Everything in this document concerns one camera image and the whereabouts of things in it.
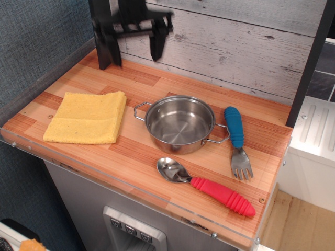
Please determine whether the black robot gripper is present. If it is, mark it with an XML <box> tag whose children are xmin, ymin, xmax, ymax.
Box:
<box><xmin>93</xmin><ymin>1</ymin><xmax>173</xmax><ymax>67</ymax></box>

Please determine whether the stainless steel pot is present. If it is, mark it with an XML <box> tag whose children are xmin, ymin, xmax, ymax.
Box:
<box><xmin>134</xmin><ymin>95</ymin><xmax>230</xmax><ymax>155</ymax></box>

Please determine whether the yellow folded cloth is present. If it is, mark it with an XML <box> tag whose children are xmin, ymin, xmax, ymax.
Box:
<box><xmin>43</xmin><ymin>91</ymin><xmax>127</xmax><ymax>144</ymax></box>

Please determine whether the grey toy dispenser panel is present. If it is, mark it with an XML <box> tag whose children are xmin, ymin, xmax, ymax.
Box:
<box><xmin>103</xmin><ymin>206</ymin><xmax>168</xmax><ymax>250</ymax></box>

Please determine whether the white toy sink unit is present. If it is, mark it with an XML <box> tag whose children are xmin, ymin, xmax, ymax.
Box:
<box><xmin>276</xmin><ymin>38</ymin><xmax>335</xmax><ymax>213</ymax></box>

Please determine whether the orange and black object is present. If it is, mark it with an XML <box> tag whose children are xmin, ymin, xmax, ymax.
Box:
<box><xmin>1</xmin><ymin>219</ymin><xmax>48</xmax><ymax>251</ymax></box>

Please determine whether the dark left shelf post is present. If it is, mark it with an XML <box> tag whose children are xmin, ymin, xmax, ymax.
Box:
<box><xmin>88</xmin><ymin>0</ymin><xmax>113</xmax><ymax>70</ymax></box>

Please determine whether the dark shelf post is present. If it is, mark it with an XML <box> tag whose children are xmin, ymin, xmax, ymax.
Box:
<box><xmin>88</xmin><ymin>0</ymin><xmax>113</xmax><ymax>70</ymax></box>
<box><xmin>286</xmin><ymin>0</ymin><xmax>334</xmax><ymax>128</ymax></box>

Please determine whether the red handled spoon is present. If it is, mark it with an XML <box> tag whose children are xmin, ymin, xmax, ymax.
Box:
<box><xmin>157</xmin><ymin>157</ymin><xmax>256</xmax><ymax>217</ymax></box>

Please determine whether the blue handled fork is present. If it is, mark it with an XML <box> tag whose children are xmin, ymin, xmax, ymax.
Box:
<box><xmin>224</xmin><ymin>106</ymin><xmax>253</xmax><ymax>180</ymax></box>

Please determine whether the dark right shelf post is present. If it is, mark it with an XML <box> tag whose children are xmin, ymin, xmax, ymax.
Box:
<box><xmin>286</xmin><ymin>0</ymin><xmax>334</xmax><ymax>128</ymax></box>

